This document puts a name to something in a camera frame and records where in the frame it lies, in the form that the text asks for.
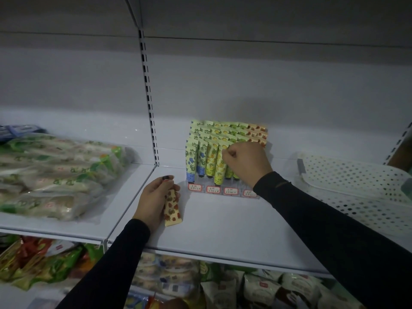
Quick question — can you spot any person's left hand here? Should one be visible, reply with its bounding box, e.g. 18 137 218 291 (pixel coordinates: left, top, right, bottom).
133 175 181 234

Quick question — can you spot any row of cream tubes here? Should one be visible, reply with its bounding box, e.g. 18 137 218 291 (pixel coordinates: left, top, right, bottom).
188 120 268 148

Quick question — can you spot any person's right hand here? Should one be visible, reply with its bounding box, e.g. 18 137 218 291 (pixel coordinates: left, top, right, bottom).
221 142 273 189

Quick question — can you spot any orange brown snack packet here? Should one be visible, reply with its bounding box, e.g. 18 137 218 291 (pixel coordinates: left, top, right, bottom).
145 296 191 309

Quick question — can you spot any blue white packet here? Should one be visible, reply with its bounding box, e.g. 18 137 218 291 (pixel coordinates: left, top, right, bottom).
0 124 45 142

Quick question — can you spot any heap of assorted snack packets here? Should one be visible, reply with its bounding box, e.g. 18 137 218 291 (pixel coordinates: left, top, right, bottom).
0 236 103 291

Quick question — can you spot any person's right forearm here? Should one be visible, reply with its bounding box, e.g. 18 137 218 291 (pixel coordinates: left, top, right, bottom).
253 171 412 309

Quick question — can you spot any group of white green pouches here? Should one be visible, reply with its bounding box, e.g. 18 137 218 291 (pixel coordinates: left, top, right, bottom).
201 262 364 309

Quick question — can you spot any pile of white sweet bags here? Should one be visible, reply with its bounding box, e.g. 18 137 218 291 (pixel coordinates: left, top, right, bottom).
128 252 202 301

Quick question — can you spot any clear acrylic display rack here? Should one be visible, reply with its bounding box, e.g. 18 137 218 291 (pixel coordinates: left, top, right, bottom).
186 175 261 199

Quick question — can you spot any clear bag of green sweets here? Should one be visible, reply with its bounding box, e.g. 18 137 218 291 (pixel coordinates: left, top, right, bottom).
0 135 133 221

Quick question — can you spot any white store shelf unit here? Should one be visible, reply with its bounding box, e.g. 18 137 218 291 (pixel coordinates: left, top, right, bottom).
0 0 412 309

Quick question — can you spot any blue yellow snack packet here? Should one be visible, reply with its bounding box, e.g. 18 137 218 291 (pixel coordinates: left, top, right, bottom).
124 291 148 309

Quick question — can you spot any white perforated basket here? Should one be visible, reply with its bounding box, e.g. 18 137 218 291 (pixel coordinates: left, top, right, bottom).
297 152 412 239

